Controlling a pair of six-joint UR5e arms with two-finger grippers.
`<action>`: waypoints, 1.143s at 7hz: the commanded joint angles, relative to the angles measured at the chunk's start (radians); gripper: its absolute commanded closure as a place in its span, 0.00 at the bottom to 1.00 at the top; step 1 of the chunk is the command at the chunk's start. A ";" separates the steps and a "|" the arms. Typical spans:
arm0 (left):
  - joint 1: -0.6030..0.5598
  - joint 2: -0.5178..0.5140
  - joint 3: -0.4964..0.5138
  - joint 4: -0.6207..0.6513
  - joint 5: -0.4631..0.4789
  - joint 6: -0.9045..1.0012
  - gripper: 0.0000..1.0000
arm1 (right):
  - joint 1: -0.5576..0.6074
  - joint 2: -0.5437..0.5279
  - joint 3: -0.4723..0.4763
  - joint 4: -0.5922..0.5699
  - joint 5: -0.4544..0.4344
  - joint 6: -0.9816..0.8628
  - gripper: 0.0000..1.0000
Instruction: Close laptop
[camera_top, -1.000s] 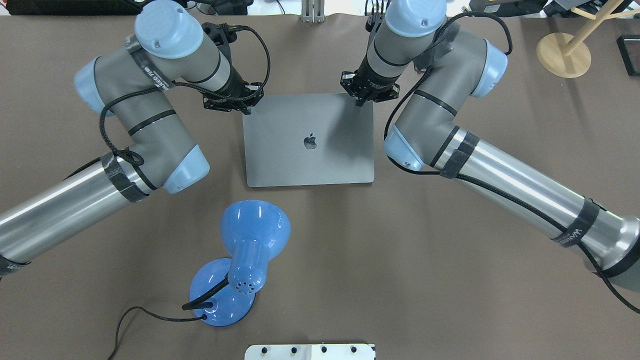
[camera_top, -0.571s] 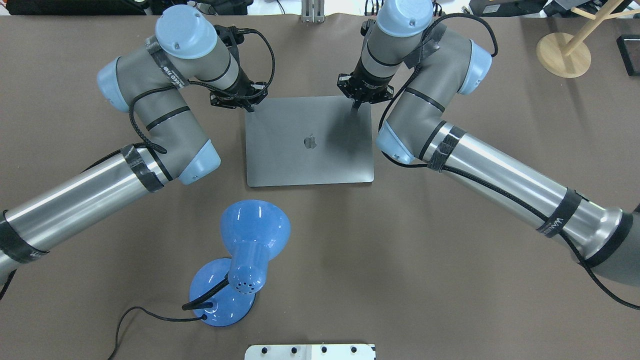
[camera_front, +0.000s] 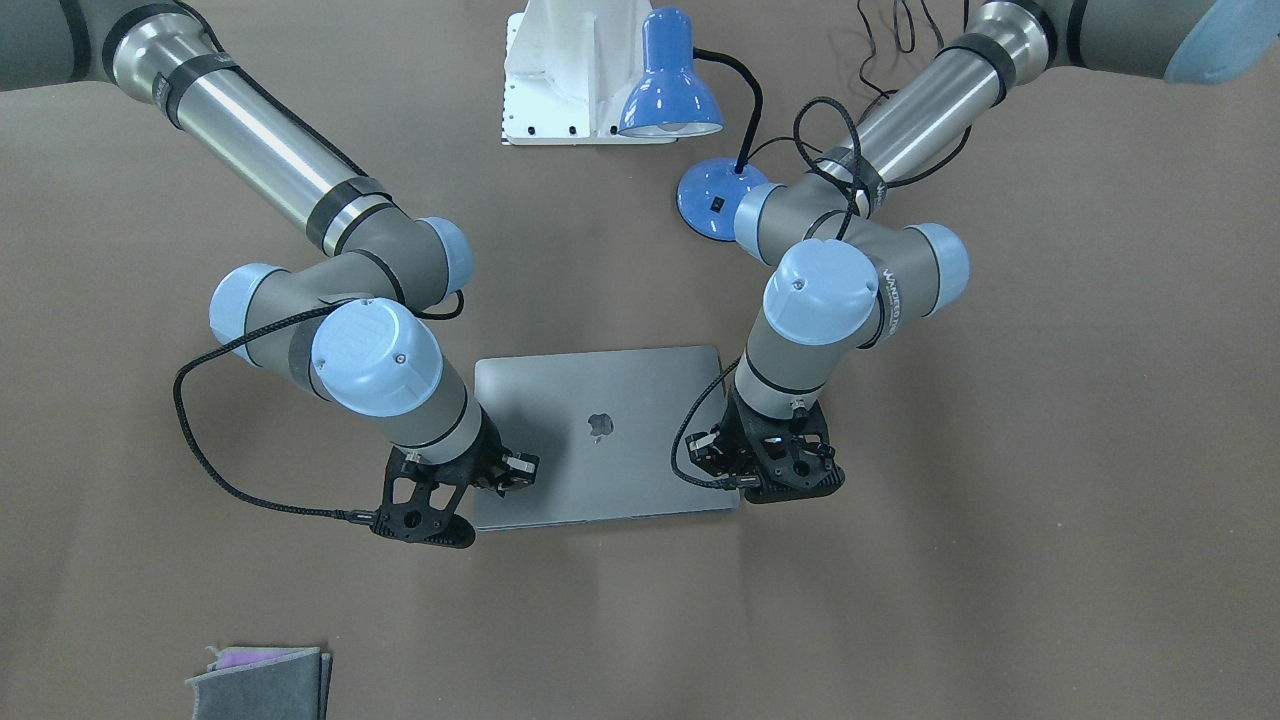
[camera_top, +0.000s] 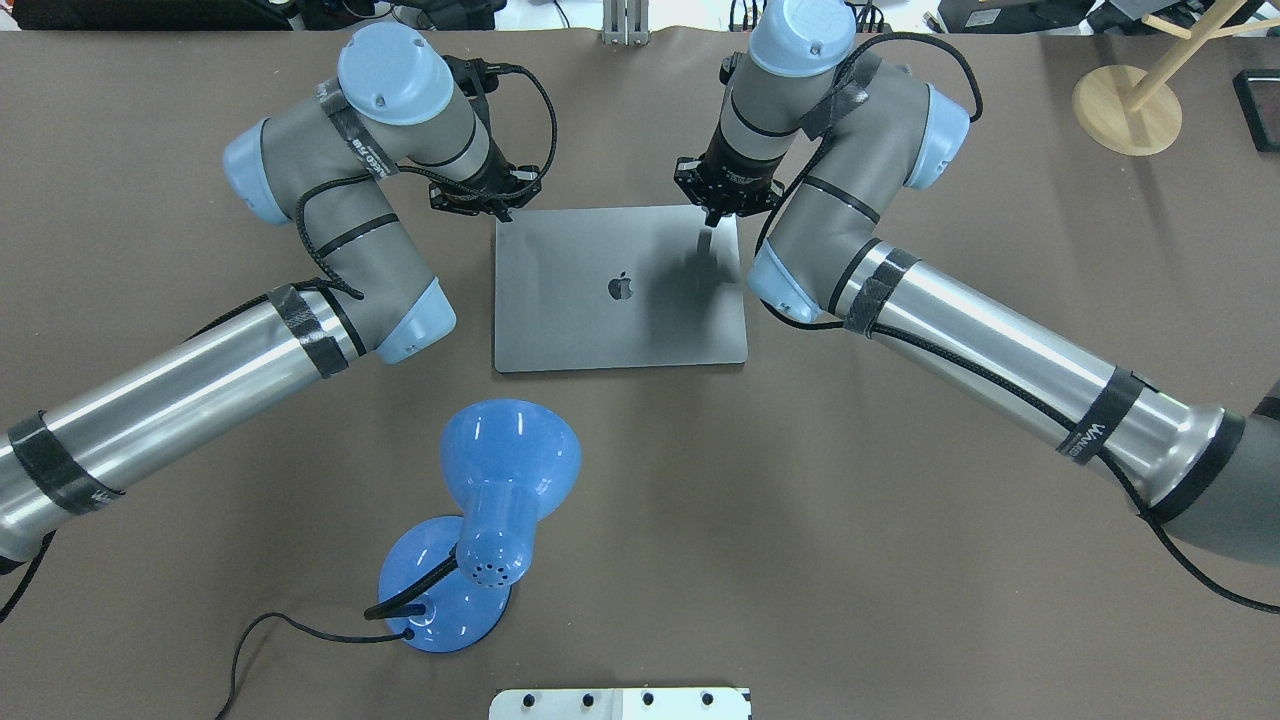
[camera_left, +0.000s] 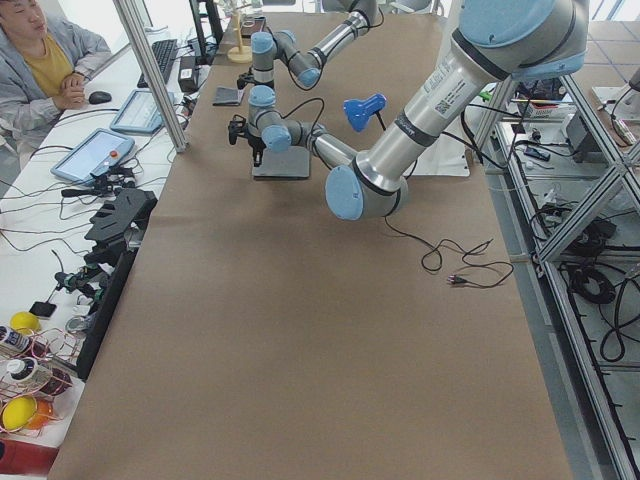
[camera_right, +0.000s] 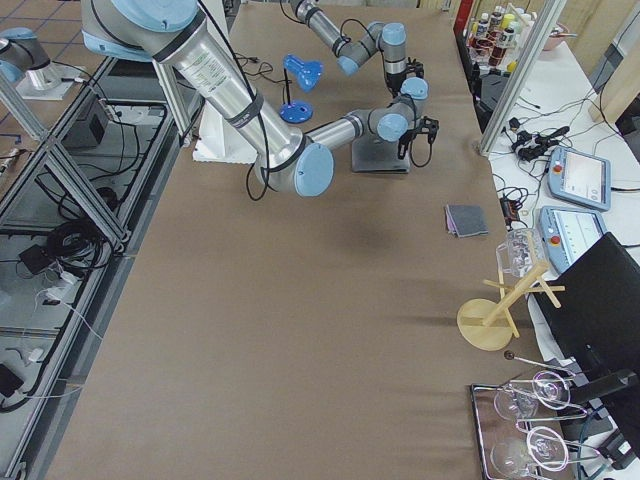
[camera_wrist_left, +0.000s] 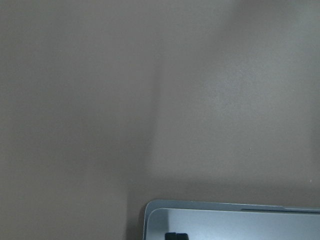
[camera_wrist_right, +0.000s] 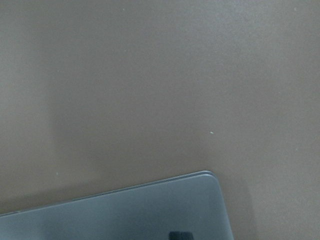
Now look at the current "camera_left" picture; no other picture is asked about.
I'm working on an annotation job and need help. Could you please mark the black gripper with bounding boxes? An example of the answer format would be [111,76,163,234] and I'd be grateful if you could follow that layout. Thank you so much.
[244,70,255,88]
[247,133,265,167]

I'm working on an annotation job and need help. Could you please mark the grey laptop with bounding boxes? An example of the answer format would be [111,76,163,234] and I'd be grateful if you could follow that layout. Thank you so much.
[252,146,311,180]

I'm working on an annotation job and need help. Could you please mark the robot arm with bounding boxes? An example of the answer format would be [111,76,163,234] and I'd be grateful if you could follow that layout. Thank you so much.
[239,0,589,221]
[236,0,383,90]

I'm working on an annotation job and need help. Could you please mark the person's clasped hands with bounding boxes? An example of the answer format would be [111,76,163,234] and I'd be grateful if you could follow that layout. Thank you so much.
[56,72,85,110]

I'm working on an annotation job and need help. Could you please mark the wooden cup stand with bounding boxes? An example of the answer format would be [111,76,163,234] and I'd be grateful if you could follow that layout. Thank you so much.
[227,1,252,64]

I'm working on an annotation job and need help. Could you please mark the folded grey cloth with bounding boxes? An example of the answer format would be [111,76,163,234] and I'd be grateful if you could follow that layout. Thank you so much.
[212,86,244,106]

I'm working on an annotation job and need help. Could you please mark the black keyboard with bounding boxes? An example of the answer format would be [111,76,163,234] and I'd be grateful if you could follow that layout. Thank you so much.
[151,39,178,83]

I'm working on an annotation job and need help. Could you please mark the blue desk lamp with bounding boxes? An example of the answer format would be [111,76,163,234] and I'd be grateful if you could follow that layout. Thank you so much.
[343,93,387,132]

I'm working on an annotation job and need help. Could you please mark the far teach pendant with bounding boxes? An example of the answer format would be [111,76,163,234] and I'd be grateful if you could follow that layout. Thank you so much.
[109,88,163,135]

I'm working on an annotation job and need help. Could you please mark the teach pendant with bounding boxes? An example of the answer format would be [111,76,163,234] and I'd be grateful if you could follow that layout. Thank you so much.
[50,128,134,184]
[109,88,163,135]

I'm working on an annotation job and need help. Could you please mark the black computer mouse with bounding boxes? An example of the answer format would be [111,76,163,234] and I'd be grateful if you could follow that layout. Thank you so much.
[88,91,112,105]

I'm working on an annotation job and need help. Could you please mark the near teach pendant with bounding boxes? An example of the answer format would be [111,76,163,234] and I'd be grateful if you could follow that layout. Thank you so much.
[50,128,134,184]

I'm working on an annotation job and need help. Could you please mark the black slotted holder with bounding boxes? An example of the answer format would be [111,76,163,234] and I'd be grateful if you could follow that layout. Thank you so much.
[84,188,158,266]

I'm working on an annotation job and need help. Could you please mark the seated person in grey jacket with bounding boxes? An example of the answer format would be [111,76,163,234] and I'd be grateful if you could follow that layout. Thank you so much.
[1,1,111,153]

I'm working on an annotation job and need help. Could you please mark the yellow lemon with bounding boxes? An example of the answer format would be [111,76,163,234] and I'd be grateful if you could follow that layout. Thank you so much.
[10,311,41,335]

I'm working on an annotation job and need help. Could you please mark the bottle rack with bottles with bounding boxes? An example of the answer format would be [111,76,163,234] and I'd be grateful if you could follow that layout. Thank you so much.
[1,326,74,401]

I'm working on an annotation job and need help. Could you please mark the yellow and orange bowls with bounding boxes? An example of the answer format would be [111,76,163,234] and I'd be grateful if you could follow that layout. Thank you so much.
[1,395,57,433]

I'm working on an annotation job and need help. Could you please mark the left braided black cable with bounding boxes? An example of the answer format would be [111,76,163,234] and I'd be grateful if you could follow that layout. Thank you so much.
[279,97,326,151]

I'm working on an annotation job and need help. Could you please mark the aluminium frame post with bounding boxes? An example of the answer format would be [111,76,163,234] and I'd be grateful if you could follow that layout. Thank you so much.
[113,0,187,153]

